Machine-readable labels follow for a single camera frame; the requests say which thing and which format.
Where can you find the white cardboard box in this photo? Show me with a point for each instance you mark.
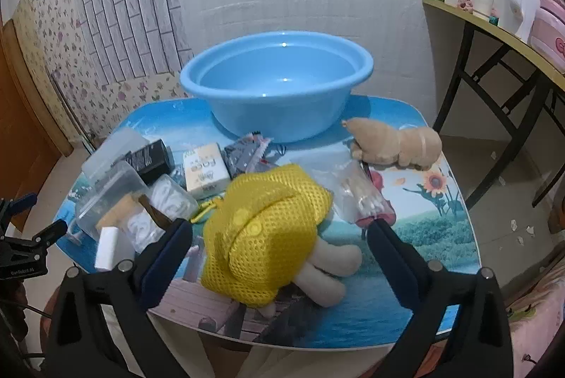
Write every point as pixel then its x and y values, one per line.
pixel 205 175

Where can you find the yellow-topped side table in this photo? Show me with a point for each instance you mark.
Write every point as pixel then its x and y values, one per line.
pixel 456 69

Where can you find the tan plush toy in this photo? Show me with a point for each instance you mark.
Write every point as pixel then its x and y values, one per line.
pixel 397 144

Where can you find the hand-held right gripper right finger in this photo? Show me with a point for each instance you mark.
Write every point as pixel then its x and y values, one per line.
pixel 397 267

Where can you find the clear bag of cotton swabs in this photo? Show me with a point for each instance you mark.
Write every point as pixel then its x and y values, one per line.
pixel 359 192

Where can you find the white roll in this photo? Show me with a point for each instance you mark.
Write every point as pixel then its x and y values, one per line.
pixel 481 0

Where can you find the pink flower ornament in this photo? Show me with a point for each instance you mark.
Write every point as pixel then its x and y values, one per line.
pixel 464 2

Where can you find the metal pole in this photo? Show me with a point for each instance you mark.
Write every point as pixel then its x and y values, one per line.
pixel 66 104

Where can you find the black power adapter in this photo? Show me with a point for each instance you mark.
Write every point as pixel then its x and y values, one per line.
pixel 150 159

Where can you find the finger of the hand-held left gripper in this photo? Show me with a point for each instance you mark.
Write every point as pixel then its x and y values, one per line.
pixel 53 232
pixel 24 202

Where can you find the blue plastic basin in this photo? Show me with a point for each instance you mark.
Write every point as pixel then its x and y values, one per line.
pixel 247 113

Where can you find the clear plastic box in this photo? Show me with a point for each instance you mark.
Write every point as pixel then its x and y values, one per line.
pixel 110 148
pixel 101 201

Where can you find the plush doll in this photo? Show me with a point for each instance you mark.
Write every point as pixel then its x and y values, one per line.
pixel 260 228

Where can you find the white power adapter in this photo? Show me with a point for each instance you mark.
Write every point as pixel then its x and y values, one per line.
pixel 107 250

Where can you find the grey patterned packet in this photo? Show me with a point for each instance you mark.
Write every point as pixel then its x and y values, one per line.
pixel 245 155

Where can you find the pink printed bedding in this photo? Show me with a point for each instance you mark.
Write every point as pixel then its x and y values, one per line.
pixel 538 316

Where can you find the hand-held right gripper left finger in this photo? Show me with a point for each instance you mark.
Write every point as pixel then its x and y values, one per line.
pixel 172 258

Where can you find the wooden door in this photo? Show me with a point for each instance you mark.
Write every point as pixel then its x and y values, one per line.
pixel 26 130

